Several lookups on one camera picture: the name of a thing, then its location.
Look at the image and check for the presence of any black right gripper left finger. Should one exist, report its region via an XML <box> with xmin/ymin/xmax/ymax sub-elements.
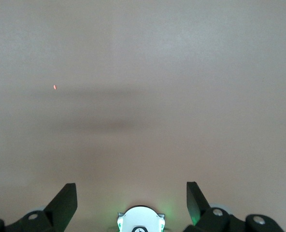
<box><xmin>0</xmin><ymin>183</ymin><xmax>78</xmax><ymax>232</ymax></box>

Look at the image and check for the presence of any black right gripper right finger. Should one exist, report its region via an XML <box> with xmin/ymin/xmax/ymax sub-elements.
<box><xmin>184</xmin><ymin>181</ymin><xmax>285</xmax><ymax>232</ymax></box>

